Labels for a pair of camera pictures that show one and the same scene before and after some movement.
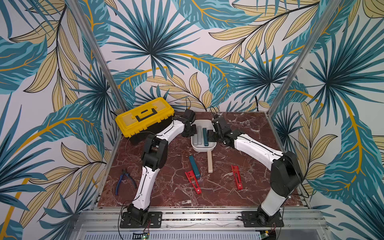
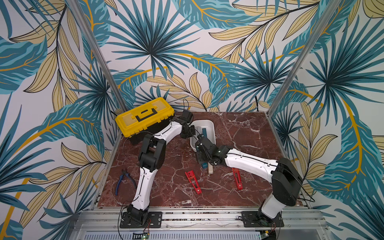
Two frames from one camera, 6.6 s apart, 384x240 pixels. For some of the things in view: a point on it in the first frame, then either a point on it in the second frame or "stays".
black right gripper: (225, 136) -> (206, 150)
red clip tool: (193, 179) stays
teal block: (206, 143) stays
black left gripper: (194, 132) stays
